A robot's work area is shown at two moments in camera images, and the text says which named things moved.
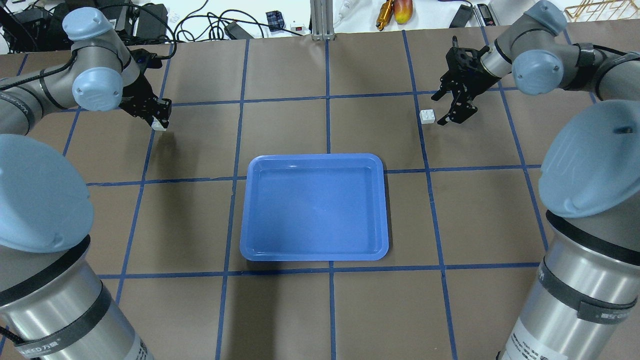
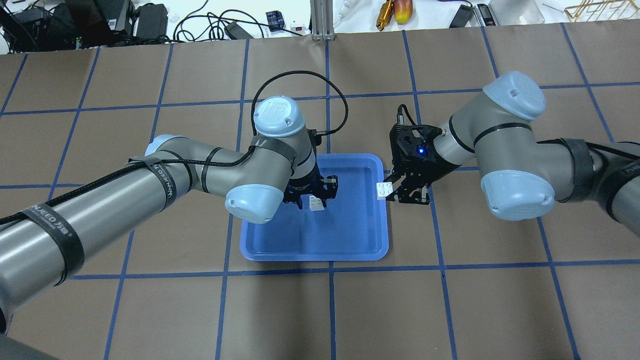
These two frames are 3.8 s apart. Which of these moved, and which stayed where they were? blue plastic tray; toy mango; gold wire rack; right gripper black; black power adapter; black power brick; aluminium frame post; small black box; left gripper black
Moved: left gripper black; right gripper black
Stayed: toy mango; black power adapter; blue plastic tray; black power brick; gold wire rack; small black box; aluminium frame post
